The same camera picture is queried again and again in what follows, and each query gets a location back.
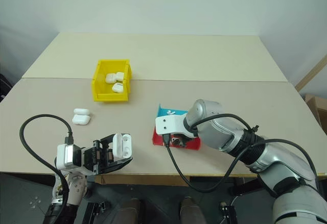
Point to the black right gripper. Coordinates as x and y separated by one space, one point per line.
180 139

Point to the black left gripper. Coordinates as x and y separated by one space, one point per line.
95 157

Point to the white earbud case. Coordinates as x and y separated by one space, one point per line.
110 78
81 111
81 120
122 147
118 87
120 76

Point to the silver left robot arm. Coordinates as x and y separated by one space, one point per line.
72 185

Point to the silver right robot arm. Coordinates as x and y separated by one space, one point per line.
255 145

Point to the yellow plastic bin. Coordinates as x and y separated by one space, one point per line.
102 91

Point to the white earbud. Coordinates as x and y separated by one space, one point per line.
170 112

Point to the brown rounded shape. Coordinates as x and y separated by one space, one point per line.
130 210
190 210

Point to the black object at table edge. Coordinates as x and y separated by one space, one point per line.
4 86

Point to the brown cardboard box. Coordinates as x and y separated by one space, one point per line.
316 111

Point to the wooden beam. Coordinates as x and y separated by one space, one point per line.
313 72

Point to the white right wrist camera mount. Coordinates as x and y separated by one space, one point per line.
167 124

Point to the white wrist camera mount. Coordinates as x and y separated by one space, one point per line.
67 156
167 124

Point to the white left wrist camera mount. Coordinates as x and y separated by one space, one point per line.
67 156

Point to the black metal bracket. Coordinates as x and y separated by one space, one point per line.
98 210
228 211

